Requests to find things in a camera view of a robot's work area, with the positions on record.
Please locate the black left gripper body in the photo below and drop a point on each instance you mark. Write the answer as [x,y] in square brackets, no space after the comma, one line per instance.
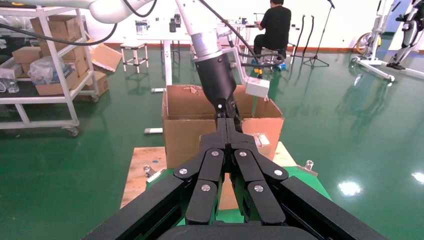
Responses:
[215,82]

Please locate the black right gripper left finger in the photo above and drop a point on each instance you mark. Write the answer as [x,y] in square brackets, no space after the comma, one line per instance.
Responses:
[205,165]

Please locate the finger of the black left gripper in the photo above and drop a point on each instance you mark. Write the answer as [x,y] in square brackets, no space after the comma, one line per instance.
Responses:
[238,124]

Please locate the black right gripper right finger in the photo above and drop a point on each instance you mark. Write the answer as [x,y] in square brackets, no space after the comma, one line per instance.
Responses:
[251,165]

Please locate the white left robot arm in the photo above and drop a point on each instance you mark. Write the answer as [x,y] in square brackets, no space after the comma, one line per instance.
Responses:
[198,30]

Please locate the large open cardboard carton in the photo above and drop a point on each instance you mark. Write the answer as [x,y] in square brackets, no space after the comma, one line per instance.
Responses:
[185,139]

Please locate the flattened cardboard sheet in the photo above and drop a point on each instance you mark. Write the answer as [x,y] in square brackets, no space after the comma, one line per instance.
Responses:
[106,58]

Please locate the printed cardboard box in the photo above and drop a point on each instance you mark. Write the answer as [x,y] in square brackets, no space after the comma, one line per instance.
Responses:
[97,86]

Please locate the low stored cardboard box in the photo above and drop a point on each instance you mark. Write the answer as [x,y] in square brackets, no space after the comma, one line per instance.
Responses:
[49,88]

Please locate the large stored cardboard box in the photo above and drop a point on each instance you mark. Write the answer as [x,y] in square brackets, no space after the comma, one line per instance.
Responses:
[56,28]

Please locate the small stored cardboard box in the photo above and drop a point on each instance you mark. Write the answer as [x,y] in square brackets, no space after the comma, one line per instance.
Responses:
[26,54]

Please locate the blue shoe cover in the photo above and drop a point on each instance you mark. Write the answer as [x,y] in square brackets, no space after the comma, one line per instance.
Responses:
[281,66]
[255,62]

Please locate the white workbench table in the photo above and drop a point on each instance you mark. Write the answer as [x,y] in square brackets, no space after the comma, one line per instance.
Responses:
[168,66]

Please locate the silver metal clip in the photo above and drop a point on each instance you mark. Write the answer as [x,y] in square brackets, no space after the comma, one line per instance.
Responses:
[149,170]
[309,164]

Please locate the green table cloth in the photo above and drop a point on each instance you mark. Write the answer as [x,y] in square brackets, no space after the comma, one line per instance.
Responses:
[308,185]

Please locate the rolling stool base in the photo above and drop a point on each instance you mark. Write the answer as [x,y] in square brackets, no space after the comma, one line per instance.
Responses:
[270,57]

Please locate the white desk with thin legs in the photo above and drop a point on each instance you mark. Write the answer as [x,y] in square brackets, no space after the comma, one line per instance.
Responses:
[243,25]

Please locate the person in black clothes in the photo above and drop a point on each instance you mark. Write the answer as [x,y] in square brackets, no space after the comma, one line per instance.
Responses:
[275,23]

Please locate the small white stool table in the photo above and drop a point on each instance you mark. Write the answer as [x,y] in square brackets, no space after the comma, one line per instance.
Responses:
[134,45]

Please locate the clear jar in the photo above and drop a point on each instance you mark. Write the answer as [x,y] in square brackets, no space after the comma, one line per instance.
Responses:
[142,28]

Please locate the black tripod stand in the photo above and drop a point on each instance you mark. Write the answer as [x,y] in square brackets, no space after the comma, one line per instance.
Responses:
[315,59]

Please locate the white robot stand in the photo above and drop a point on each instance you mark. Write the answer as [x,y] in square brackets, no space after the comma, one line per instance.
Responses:
[377,30]

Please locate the clear plastic bag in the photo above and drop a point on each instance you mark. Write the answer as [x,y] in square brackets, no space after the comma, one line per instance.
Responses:
[8,81]
[46,69]

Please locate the white wheeled shelf cart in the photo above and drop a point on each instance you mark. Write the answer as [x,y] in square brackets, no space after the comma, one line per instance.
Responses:
[39,99]

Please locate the white legged robot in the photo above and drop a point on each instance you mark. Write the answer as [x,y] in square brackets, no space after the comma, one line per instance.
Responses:
[409,30]

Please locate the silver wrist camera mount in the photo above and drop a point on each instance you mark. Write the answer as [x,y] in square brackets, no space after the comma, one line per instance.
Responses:
[256,87]

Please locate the white metal floor frame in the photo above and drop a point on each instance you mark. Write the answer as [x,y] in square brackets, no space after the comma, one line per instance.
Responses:
[154,130]

